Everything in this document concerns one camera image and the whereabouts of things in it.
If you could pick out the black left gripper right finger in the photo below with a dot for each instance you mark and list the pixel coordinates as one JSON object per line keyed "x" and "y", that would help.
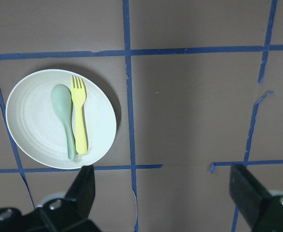
{"x": 248, "y": 194}

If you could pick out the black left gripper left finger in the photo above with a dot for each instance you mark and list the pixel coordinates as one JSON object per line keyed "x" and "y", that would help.
{"x": 81, "y": 194}

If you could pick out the pale green plastic spoon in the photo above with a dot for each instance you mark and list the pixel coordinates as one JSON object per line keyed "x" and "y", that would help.
{"x": 61, "y": 103}

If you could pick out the yellow plastic fork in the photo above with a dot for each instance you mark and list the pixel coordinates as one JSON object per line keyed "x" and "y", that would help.
{"x": 78, "y": 96}

